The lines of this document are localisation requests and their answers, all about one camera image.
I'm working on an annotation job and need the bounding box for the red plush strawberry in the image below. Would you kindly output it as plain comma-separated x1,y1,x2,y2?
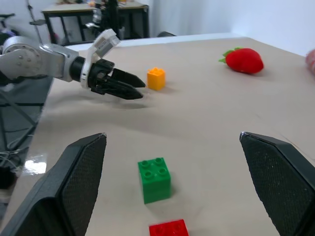
218,47,264,75

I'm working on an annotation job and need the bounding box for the pink soft toy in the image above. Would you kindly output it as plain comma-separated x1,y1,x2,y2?
305,48,315,76

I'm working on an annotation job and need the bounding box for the grey tripod stand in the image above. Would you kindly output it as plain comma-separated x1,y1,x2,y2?
26,0,50,45

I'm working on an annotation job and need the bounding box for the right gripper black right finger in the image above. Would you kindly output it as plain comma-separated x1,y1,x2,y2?
239,131,315,236

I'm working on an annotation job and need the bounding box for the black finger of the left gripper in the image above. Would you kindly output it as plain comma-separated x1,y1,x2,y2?
101,81,144,101
112,68,147,89

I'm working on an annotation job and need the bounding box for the red toy brick cube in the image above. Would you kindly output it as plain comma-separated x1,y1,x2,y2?
149,219,190,236

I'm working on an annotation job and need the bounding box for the black metal table frame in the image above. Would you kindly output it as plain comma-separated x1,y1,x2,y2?
0,90,46,154

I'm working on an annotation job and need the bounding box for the black-framed desk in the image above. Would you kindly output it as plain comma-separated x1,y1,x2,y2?
41,1,150,46

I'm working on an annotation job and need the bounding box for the green toy brick cube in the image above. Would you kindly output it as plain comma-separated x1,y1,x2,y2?
137,157,172,205

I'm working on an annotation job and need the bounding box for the bundle of floor cables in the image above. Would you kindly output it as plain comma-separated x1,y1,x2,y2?
0,147,27,174

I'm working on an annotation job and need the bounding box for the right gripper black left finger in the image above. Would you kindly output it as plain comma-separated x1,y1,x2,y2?
0,133,107,236

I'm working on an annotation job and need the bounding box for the orange toy brick cube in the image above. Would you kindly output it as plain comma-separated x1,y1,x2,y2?
146,67,166,91

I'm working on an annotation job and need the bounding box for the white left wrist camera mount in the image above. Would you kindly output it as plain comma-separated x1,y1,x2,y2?
80,28,121,89

